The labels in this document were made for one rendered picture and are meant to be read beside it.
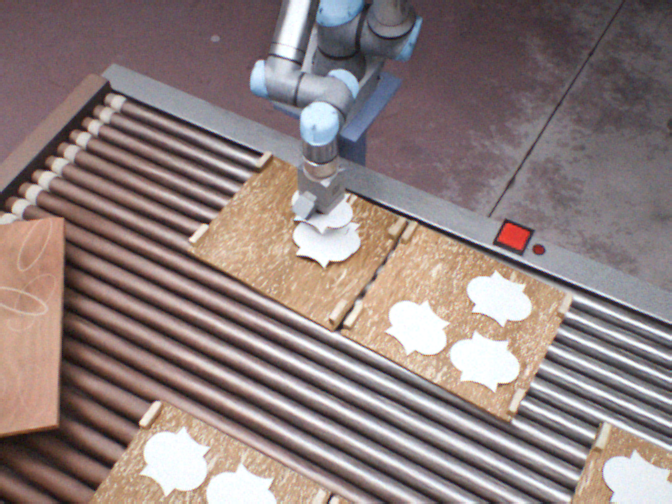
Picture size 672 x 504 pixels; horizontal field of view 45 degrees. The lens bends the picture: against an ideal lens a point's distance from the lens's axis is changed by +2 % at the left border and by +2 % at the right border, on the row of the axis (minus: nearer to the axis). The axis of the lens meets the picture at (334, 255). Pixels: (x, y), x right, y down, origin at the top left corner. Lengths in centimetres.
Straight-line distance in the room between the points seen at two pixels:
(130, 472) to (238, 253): 55
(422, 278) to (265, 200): 44
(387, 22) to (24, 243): 98
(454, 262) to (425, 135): 154
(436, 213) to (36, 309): 95
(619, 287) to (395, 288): 52
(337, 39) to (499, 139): 144
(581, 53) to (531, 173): 73
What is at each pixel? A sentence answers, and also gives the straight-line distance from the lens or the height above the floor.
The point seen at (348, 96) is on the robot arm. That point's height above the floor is 132.
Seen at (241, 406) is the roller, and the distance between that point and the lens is 175.
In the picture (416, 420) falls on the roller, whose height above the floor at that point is 92.
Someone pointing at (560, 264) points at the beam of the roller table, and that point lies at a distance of 198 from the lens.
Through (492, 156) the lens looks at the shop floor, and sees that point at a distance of 335.
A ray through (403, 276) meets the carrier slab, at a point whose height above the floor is 94.
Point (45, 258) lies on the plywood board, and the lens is 189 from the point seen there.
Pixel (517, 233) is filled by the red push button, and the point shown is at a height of 93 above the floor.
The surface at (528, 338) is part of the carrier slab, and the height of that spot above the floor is 94.
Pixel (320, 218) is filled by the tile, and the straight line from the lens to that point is 182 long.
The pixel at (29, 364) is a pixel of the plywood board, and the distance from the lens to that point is 176.
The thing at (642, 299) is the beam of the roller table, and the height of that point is 91.
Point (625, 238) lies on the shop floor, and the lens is 323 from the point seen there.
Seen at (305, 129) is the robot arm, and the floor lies 134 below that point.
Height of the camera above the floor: 253
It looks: 57 degrees down
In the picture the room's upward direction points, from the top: 1 degrees counter-clockwise
